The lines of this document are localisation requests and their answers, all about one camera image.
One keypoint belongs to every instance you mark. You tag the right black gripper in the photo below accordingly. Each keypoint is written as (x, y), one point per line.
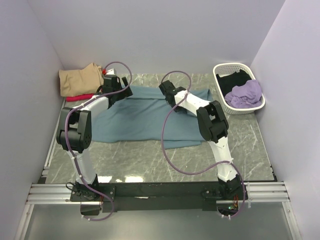
(177, 109)

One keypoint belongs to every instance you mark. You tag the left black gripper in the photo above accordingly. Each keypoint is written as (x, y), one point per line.
(125, 93)

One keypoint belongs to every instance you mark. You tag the blue t shirt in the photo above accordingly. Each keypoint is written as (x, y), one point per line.
(141, 117)

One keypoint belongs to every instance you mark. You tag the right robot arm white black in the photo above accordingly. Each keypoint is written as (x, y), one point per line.
(213, 127)

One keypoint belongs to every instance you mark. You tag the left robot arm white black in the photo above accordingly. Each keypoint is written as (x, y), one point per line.
(74, 132)

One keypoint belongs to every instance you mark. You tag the folded beige t shirt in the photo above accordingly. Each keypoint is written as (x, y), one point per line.
(80, 81)

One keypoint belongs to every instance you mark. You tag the folded pink t shirt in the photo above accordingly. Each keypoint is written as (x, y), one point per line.
(79, 97)

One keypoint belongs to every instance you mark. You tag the black t shirt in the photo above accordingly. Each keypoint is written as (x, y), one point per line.
(226, 83)

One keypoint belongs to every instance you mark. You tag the white plastic laundry basket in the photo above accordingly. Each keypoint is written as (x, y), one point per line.
(226, 69)

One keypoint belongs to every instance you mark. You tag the purple t shirt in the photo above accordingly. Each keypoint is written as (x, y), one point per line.
(246, 96)

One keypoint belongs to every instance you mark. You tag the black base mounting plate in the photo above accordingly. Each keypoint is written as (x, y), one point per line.
(144, 196)

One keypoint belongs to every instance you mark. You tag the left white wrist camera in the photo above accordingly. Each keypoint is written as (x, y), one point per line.
(111, 71)

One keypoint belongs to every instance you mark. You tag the aluminium rail frame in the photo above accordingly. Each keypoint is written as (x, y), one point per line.
(267, 214)

